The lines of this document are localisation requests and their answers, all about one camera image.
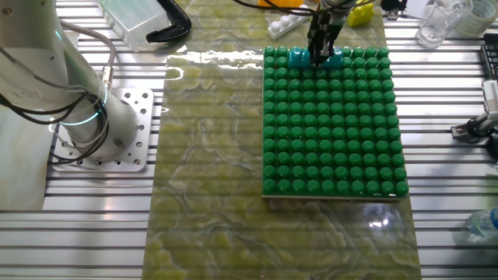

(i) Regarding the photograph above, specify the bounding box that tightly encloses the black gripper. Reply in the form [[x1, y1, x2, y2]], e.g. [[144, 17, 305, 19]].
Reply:
[[307, 9, 345, 67]]

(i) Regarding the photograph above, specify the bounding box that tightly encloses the teal four-stud block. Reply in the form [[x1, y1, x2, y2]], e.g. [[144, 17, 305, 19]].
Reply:
[[288, 46, 344, 70]]

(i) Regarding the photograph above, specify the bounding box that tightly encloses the yellow-orange four-stud block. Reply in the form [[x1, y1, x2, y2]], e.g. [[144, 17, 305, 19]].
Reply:
[[257, 0, 304, 9]]

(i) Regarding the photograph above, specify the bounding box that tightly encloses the white four-stud block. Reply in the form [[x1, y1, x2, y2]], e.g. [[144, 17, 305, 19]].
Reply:
[[266, 4, 312, 40]]

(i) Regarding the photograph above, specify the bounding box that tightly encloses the lime square block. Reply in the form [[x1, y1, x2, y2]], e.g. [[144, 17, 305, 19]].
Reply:
[[347, 0, 375, 28]]

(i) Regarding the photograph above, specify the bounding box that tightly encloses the green studded baseplate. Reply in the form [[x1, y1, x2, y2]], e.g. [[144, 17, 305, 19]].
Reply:
[[261, 45, 410, 201]]

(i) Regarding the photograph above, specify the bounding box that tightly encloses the clear plastic cup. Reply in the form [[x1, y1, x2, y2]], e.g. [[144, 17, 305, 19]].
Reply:
[[414, 0, 474, 50]]

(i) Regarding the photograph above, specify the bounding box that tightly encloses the black C-clamp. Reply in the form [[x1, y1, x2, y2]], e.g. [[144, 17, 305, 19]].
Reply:
[[146, 0, 192, 44]]

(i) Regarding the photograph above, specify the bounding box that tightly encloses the green marble pattern mat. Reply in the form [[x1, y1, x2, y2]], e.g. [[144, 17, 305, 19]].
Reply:
[[142, 0, 423, 280]]

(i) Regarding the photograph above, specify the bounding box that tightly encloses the clear tape roll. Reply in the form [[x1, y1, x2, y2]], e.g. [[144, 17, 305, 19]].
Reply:
[[454, 0, 498, 38]]

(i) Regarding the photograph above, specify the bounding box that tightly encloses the black keyboard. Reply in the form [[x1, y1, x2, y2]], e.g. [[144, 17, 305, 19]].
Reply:
[[480, 33, 498, 81]]

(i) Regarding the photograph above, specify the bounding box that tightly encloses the translucent plastic box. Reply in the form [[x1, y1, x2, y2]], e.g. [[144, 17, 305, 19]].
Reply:
[[96, 0, 171, 54]]

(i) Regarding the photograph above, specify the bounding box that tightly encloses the clear water bottle blue cap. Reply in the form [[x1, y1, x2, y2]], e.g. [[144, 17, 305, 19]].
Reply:
[[466, 207, 498, 240]]

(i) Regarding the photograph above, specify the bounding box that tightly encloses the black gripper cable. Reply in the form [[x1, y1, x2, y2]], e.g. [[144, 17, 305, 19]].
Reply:
[[231, 0, 377, 17]]

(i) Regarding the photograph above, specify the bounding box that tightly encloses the black cable connector bundle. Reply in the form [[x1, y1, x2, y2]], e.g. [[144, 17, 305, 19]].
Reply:
[[380, 0, 409, 12]]

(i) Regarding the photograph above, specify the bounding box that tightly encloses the metal camera bracket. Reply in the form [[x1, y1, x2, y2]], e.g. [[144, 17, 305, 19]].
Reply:
[[450, 111, 498, 142]]

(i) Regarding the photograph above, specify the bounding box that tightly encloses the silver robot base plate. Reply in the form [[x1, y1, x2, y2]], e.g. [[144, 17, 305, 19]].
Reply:
[[48, 87, 156, 173]]

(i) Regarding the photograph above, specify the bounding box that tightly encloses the grey base cable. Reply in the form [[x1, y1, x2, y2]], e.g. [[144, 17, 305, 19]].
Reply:
[[61, 21, 117, 93]]

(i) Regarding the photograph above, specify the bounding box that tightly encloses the black base cable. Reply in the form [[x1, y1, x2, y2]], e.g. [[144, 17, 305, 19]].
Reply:
[[0, 91, 110, 166]]

